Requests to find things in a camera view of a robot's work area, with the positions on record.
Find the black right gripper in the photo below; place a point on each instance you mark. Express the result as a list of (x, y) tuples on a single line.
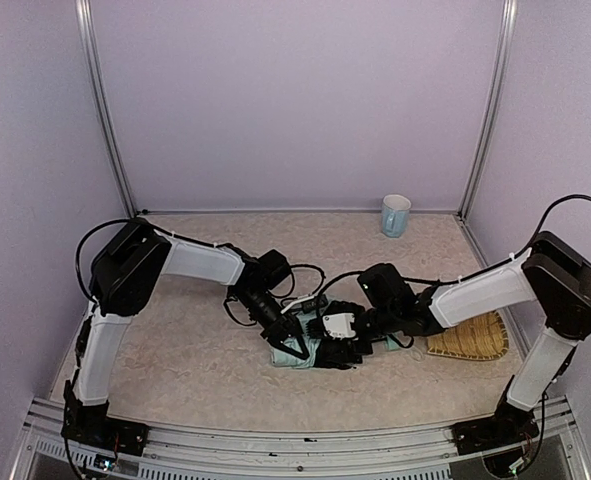
[(339, 348)]

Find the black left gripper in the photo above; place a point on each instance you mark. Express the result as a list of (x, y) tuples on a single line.
[(282, 328)]

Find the mint green black umbrella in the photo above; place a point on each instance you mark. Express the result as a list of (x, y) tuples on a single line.
[(392, 342)]

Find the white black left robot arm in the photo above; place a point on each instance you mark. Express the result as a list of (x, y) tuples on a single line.
[(124, 275)]

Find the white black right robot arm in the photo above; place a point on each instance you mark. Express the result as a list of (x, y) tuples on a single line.
[(548, 273)]

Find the woven bamboo tray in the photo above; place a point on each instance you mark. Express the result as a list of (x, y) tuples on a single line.
[(481, 338)]

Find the light blue ceramic mug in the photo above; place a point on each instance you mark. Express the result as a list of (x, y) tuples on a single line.
[(395, 215)]

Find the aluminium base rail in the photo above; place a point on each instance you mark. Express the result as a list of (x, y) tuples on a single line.
[(430, 451)]

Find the grey aluminium frame post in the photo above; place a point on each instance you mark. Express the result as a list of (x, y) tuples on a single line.
[(491, 112)]

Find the grey aluminium left post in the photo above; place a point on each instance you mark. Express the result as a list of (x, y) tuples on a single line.
[(91, 52)]

